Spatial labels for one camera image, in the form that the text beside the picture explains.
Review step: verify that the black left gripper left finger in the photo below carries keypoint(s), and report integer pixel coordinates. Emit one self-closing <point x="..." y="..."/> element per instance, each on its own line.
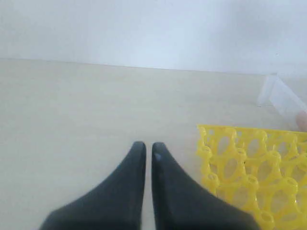
<point x="115" y="204"/>

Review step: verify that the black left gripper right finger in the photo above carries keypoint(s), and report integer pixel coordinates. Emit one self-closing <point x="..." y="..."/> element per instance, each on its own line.
<point x="180" y="203"/>

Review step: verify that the yellow plastic egg tray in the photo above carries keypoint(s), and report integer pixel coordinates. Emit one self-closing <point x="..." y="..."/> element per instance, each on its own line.
<point x="260" y="171"/>

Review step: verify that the clear plastic bin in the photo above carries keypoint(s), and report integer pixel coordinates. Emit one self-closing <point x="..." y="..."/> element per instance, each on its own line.
<point x="288" y="98"/>

